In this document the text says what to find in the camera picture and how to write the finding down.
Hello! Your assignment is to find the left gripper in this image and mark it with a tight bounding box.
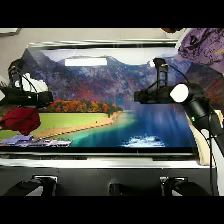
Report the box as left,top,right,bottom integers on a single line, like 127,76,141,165
35,90,55,108

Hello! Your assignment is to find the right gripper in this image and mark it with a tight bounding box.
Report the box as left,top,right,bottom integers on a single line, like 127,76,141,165
133,87,159,104

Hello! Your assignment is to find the white garment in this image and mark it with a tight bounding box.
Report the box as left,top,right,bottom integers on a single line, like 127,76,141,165
22,72,50,94

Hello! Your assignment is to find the red garment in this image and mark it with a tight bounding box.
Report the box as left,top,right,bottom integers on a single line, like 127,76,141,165
0,106,42,136

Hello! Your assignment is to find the purple garment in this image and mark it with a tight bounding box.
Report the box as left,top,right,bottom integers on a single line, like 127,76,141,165
177,28,224,68

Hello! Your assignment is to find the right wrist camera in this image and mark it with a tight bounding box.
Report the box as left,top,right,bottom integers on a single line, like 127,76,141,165
152,57,170,88

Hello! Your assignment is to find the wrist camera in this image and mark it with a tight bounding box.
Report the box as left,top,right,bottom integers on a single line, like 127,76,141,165
152,57,170,88
7,58,25,90

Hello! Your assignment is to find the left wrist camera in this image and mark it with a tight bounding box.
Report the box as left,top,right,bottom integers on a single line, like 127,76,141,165
7,58,25,90

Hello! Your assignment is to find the silver frame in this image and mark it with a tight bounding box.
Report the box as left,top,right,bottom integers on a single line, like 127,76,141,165
0,151,224,197

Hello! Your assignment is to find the black cable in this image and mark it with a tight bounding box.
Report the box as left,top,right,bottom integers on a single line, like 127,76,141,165
207,113,217,197

